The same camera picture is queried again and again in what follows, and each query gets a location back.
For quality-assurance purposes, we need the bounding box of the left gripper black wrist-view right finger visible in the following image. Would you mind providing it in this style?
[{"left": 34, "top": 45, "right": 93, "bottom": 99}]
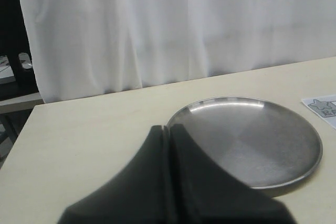
[{"left": 170, "top": 124, "right": 297, "bottom": 223}]

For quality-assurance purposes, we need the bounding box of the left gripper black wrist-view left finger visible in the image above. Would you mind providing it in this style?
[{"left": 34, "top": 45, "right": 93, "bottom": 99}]
[{"left": 59, "top": 125, "right": 179, "bottom": 223}]

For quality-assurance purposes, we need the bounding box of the round stainless steel plate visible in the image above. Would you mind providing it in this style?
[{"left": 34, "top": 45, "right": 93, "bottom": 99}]
[{"left": 167, "top": 97, "right": 323, "bottom": 197}]

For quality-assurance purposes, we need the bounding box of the printed paper game board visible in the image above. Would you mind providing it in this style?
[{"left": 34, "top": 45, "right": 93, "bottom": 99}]
[{"left": 301, "top": 94, "right": 335, "bottom": 129}]

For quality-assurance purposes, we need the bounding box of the dark background furniture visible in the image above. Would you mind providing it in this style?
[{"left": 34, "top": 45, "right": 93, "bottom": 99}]
[{"left": 0, "top": 0, "right": 44, "bottom": 130}]

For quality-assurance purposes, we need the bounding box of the white curtain backdrop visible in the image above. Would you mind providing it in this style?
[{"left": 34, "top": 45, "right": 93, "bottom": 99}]
[{"left": 20, "top": 0, "right": 335, "bottom": 103}]

